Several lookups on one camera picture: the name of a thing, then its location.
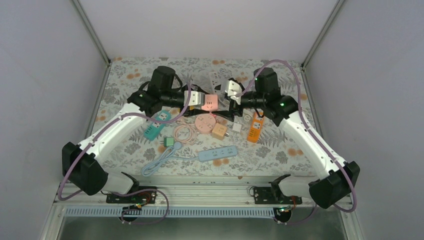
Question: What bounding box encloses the white small charger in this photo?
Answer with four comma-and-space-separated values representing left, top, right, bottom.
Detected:
232, 122, 243, 133

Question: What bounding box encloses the pink cube socket adapter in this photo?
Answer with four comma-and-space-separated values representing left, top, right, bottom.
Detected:
201, 94, 219, 112

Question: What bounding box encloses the beige cube socket adapter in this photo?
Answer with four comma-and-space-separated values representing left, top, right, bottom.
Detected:
211, 123, 228, 141

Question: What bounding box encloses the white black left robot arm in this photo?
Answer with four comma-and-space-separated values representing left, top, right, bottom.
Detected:
57, 65, 206, 203

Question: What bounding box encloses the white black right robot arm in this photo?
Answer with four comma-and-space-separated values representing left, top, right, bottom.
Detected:
217, 67, 360, 209

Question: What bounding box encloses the teal power strip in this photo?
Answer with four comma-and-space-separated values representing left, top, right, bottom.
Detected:
143, 110, 172, 141

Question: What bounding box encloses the orange power strip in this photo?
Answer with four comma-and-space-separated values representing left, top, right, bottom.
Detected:
246, 112, 265, 143

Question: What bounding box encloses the round pink power socket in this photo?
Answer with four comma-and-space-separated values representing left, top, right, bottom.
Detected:
194, 113, 217, 134

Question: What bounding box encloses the white power strip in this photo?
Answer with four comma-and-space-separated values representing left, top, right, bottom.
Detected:
208, 71, 222, 93

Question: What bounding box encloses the green small adapter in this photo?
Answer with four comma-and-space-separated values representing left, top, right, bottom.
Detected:
163, 137, 175, 148

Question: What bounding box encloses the floral patterned table mat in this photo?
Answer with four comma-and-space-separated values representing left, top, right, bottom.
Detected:
93, 57, 315, 177

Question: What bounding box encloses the blue power strip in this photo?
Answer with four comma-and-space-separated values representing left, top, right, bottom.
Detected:
198, 145, 238, 163

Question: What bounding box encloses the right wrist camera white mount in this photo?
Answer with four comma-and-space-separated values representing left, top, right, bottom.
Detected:
224, 79, 243, 97

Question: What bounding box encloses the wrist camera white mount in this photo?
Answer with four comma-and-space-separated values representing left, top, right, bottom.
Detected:
184, 90, 206, 107
224, 79, 243, 97

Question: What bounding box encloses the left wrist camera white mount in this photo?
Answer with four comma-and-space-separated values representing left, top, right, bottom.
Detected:
184, 90, 206, 107

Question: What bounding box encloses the pink coiled cable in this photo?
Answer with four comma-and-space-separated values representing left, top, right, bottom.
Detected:
173, 119, 199, 145

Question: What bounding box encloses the blue coiled cable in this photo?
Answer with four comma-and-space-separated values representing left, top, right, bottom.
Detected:
141, 141, 200, 178

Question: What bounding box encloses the aluminium rail base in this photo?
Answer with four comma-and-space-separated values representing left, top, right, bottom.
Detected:
52, 175, 354, 220

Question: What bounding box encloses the left aluminium corner post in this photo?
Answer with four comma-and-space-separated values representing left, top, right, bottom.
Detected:
71, 0, 111, 66

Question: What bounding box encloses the aluminium corner frame post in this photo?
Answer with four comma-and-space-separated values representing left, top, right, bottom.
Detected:
301, 0, 345, 71

